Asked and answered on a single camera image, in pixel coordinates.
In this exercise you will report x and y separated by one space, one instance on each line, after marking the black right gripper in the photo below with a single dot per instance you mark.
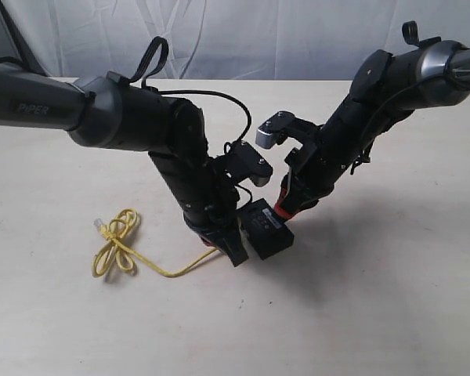
311 176

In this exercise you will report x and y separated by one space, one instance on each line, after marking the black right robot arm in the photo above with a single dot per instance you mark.
386 90

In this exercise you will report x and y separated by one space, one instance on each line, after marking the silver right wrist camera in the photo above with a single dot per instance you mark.
282 126

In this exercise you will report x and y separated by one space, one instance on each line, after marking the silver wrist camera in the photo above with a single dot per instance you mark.
282 126
242 161

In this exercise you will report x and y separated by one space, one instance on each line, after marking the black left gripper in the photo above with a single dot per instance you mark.
215 222

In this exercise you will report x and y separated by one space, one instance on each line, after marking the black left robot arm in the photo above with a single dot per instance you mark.
123 113

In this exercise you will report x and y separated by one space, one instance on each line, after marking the grey backdrop curtain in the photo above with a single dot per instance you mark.
241 40

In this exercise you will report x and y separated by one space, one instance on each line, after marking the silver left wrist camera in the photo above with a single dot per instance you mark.
242 161

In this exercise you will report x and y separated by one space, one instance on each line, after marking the black network switch box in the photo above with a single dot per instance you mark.
266 232

